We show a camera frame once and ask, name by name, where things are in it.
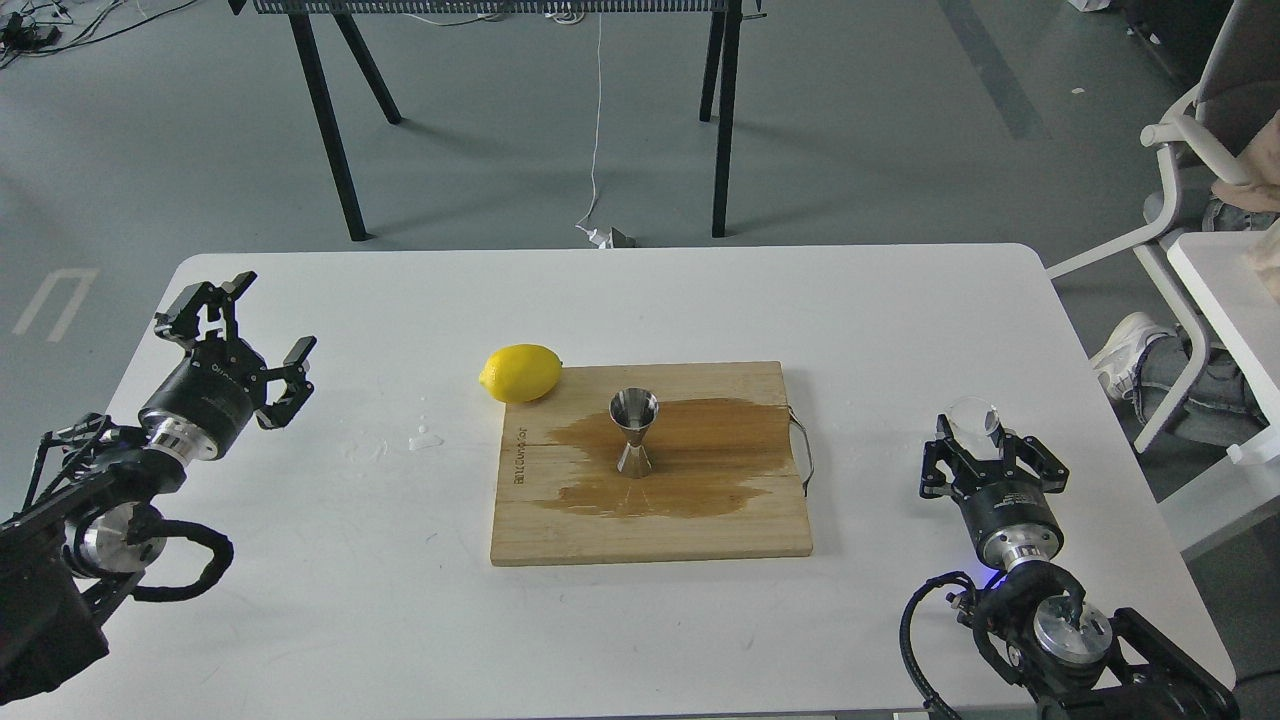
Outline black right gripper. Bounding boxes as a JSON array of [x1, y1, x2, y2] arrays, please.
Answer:
[[920, 414, 1069, 571]]

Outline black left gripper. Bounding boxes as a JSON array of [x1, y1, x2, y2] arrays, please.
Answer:
[[138, 272, 317, 461]]

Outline small clear glass cup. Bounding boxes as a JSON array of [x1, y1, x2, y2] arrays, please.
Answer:
[[943, 395, 1004, 461]]

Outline steel double jigger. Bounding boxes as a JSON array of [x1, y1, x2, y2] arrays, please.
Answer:
[[609, 387, 659, 479]]

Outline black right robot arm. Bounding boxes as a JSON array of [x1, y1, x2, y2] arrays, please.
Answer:
[[899, 406, 1240, 719]]

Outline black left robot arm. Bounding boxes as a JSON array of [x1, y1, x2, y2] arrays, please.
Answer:
[[1, 272, 316, 702]]

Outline seated person in beige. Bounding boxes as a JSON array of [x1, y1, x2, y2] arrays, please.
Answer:
[[1088, 110, 1280, 448]]

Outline yellow lemon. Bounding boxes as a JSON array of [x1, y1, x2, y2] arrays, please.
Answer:
[[477, 345, 563, 404]]

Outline wooden cutting board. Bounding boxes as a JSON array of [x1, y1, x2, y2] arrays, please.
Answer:
[[490, 361, 813, 568]]

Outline white side table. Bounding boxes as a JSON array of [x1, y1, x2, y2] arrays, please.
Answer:
[[1158, 232, 1279, 560]]

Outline white power adapter on floor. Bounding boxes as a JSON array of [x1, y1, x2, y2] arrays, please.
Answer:
[[586, 228, 637, 249]]

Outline white office chair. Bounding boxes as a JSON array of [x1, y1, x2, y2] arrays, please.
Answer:
[[1047, 1, 1277, 454]]

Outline white hanging cable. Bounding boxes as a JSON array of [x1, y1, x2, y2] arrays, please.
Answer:
[[575, 12, 605, 236]]

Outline black floor cables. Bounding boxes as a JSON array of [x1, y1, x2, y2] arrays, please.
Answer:
[[0, 0, 201, 70]]

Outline black metal table frame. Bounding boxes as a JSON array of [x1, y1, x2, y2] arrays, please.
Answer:
[[229, 1, 767, 245]]

